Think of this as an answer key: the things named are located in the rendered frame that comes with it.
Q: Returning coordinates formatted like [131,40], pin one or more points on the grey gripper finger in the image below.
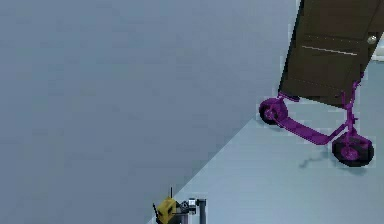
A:
[171,192]
[154,209]

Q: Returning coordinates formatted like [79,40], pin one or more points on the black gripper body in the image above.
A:
[182,207]

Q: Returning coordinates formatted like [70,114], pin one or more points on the purple kick scooter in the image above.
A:
[303,129]

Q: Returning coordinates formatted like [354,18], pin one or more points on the dark brown room door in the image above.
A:
[326,26]

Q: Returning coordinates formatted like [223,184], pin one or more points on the silver round door knob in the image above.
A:
[371,40]

